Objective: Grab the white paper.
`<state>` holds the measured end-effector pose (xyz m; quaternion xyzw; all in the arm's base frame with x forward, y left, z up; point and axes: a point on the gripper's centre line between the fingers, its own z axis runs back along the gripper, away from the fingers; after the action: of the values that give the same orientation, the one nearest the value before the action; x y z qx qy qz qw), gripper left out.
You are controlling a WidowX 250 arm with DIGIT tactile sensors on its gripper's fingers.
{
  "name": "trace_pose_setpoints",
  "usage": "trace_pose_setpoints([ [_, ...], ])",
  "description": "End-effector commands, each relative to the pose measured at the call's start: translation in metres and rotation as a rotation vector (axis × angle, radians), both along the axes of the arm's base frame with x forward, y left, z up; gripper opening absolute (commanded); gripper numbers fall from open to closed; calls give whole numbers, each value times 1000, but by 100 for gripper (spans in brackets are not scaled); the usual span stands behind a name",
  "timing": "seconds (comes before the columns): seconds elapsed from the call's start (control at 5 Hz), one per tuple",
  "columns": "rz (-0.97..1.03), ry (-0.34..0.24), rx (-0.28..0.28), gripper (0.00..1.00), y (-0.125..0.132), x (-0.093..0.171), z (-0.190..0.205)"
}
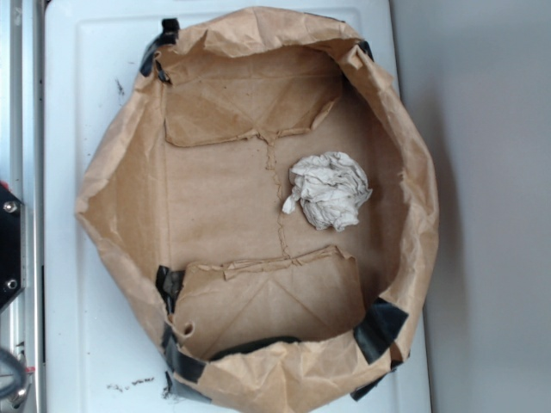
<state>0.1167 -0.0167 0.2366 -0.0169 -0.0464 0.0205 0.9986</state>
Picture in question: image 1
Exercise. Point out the white paper ball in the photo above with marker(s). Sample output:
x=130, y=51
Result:
x=330, y=188

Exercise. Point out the open brown paper bag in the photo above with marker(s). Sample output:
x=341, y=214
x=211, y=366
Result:
x=254, y=309

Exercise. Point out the white plastic tray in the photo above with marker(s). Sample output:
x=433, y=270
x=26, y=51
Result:
x=98, y=359

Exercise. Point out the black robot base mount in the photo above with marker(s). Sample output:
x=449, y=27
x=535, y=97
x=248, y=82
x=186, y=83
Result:
x=10, y=247

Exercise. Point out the aluminium frame rail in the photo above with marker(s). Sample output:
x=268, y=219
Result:
x=22, y=329

